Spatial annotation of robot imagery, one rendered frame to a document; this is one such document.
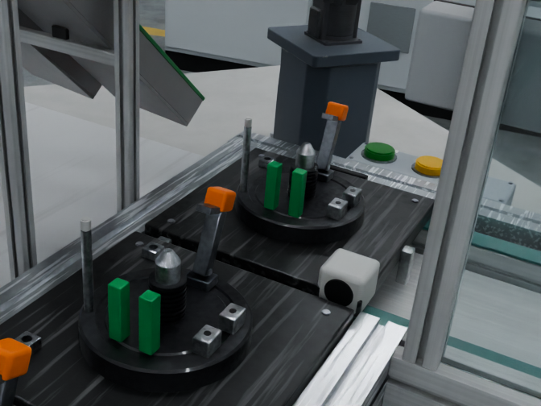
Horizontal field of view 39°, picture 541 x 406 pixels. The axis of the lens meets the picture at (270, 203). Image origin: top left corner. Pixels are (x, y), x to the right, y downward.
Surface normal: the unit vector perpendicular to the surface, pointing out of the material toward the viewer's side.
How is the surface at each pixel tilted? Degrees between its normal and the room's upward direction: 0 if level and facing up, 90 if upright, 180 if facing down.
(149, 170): 0
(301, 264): 0
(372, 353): 0
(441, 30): 90
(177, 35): 90
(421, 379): 90
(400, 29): 90
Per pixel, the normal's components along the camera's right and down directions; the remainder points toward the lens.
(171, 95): 0.79, 0.34
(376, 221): 0.08, -0.88
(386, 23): -0.31, 0.43
